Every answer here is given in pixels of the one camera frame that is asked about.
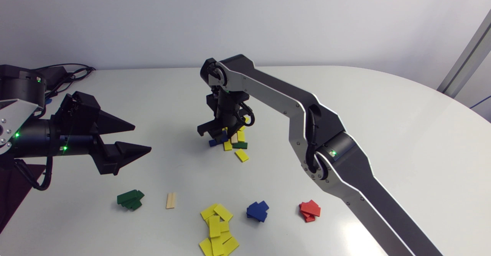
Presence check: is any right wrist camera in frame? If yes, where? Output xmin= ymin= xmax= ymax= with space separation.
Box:
xmin=206 ymin=92 xmax=220 ymax=115

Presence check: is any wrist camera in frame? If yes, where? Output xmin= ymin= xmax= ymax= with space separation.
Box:
xmin=206 ymin=92 xmax=220 ymax=115
xmin=54 ymin=91 xmax=101 ymax=136

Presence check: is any blue wooden block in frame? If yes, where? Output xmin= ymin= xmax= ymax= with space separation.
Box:
xmin=209 ymin=131 xmax=229 ymax=147
xmin=246 ymin=201 xmax=270 ymax=217

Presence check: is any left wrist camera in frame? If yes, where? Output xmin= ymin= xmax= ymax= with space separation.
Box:
xmin=54 ymin=91 xmax=101 ymax=136

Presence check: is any pile of green wooden blocks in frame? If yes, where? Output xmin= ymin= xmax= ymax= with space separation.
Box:
xmin=122 ymin=190 xmax=145 ymax=211

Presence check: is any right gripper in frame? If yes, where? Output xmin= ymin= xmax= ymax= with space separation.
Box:
xmin=198 ymin=110 xmax=244 ymax=138

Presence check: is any black cable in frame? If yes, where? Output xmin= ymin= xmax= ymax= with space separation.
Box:
xmin=34 ymin=63 xmax=96 ymax=72
xmin=45 ymin=67 xmax=96 ymax=97

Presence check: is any black power brick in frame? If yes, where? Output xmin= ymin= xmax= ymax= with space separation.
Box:
xmin=38 ymin=66 xmax=68 ymax=86

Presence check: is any pile of yellow wooden blocks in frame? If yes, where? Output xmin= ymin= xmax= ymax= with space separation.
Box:
xmin=205 ymin=217 xmax=233 ymax=245

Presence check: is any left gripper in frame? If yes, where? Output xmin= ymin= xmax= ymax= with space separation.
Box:
xmin=49 ymin=110 xmax=152 ymax=176

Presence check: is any pile of blue wooden blocks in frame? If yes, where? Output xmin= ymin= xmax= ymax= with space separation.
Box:
xmin=247 ymin=210 xmax=268 ymax=223

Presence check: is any red wooden block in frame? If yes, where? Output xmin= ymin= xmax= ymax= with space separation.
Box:
xmin=300 ymin=201 xmax=321 ymax=217

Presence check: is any pile of red wooden blocks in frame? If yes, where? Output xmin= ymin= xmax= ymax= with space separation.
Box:
xmin=299 ymin=200 xmax=317 ymax=223

